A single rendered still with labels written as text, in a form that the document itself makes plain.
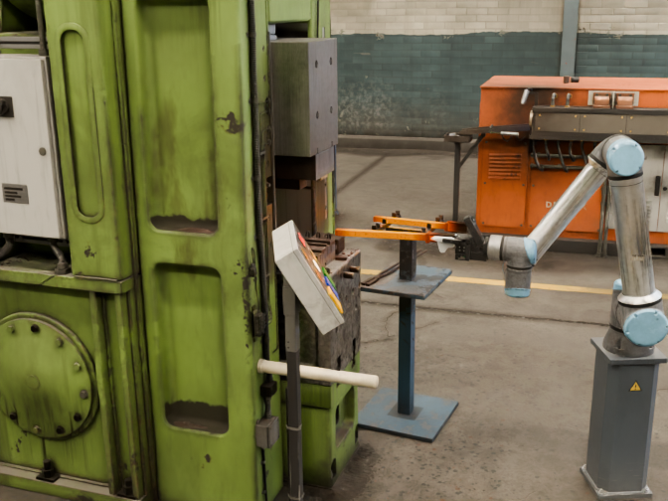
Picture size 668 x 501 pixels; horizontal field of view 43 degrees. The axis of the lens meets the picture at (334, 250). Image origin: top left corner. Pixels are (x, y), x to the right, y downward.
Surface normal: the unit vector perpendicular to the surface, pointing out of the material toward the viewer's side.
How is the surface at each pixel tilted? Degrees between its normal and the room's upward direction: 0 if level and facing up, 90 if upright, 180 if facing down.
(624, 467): 91
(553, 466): 0
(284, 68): 90
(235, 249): 90
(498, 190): 90
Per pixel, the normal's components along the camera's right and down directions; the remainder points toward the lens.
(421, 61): -0.30, 0.30
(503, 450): -0.01, -0.96
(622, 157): -0.16, 0.16
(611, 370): -0.67, 0.22
